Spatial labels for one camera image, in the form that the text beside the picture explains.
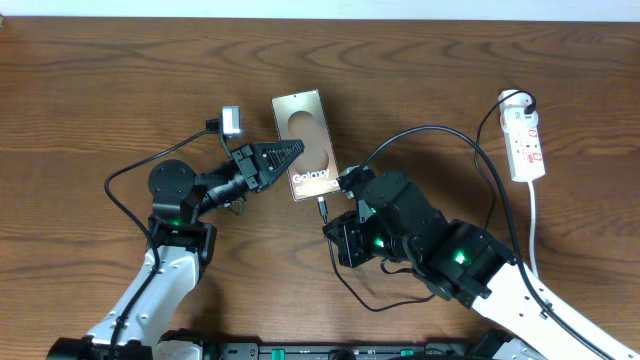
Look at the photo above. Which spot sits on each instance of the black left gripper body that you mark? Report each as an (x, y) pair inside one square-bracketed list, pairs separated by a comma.
[(245, 167)]

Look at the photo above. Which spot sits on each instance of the gold Galaxy smartphone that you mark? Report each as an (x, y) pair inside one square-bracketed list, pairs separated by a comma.
[(301, 117)]

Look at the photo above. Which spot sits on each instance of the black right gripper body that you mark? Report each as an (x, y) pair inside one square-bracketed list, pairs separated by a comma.
[(365, 241)]

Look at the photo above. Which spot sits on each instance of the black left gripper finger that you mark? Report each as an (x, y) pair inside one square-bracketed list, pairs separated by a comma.
[(269, 176), (274, 158)]

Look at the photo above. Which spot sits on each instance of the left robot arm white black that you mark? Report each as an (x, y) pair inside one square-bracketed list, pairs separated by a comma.
[(179, 249)]

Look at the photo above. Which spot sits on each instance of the white red power strip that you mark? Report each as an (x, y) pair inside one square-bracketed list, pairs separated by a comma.
[(519, 121)]

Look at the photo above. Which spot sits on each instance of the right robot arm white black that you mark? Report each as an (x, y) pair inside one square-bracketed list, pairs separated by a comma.
[(459, 261)]

